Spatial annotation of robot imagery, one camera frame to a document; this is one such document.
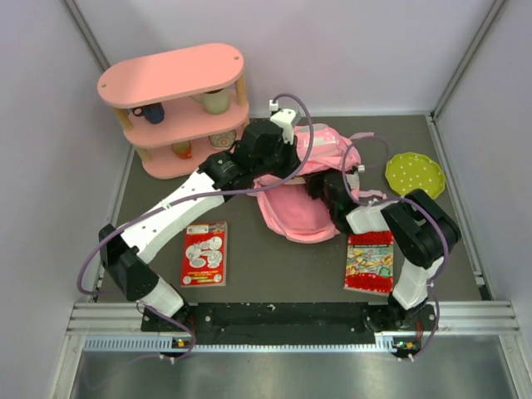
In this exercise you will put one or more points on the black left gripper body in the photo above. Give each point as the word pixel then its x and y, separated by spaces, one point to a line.
pixel 281 160

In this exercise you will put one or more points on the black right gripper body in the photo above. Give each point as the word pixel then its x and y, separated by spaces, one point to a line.
pixel 315 184

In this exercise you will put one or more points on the pink student backpack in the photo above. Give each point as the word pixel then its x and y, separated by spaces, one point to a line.
pixel 289 210

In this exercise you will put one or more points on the red colourful comic book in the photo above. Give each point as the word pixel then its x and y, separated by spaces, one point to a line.
pixel 369 264

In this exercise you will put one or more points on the green cover paperback book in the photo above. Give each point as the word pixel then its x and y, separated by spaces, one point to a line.
pixel 299 180

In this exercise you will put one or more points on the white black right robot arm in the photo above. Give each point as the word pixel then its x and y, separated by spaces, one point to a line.
pixel 422 230

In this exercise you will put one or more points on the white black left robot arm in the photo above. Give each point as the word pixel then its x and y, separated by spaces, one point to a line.
pixel 127 251

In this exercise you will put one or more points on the patterned ceramic bowl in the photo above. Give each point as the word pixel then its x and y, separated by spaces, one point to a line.
pixel 223 140

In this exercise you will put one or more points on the pale green mug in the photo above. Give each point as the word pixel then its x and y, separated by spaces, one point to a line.
pixel 214 102

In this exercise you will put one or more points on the green polka dot plate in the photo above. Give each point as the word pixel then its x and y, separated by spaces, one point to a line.
pixel 409 171

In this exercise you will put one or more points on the orange cup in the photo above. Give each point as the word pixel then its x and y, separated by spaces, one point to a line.
pixel 182 149

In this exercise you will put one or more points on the pink three-tier wooden shelf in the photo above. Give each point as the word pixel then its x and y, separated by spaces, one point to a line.
pixel 171 78

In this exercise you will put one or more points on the dark blue mug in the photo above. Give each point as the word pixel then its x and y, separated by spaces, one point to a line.
pixel 153 113

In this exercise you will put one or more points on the red cover book left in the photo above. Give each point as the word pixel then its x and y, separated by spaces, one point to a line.
pixel 205 254

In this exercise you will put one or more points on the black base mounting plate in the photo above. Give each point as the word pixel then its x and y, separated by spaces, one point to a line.
pixel 299 323

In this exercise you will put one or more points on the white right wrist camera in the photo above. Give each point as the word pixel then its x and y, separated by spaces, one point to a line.
pixel 353 181

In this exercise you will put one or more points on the grey slotted cable duct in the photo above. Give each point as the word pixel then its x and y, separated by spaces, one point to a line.
pixel 176 342

